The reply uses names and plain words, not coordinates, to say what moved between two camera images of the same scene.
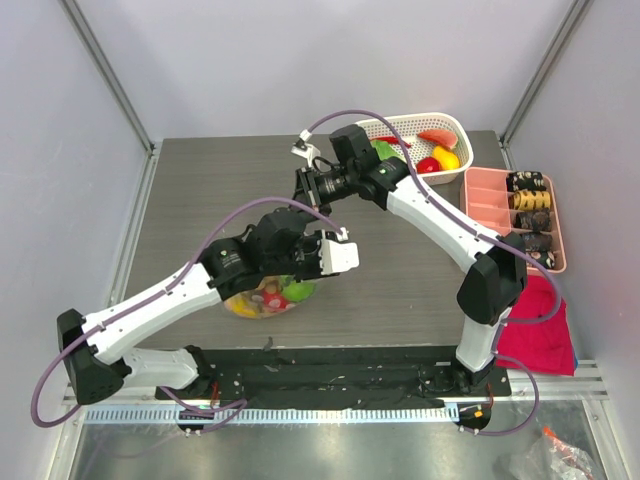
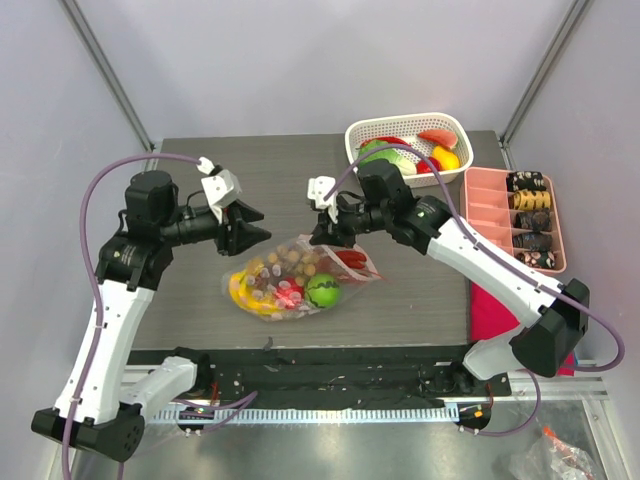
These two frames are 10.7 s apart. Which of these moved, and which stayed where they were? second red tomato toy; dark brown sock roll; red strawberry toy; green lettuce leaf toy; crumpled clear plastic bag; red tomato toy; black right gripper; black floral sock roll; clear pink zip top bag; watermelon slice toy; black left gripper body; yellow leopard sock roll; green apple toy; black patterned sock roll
Moved: clear pink zip top bag; green apple toy; red tomato toy; black left gripper body; black right gripper
Stayed: dark brown sock roll; watermelon slice toy; black patterned sock roll; black floral sock roll; green lettuce leaf toy; second red tomato toy; red strawberry toy; yellow leopard sock roll; crumpled clear plastic bag
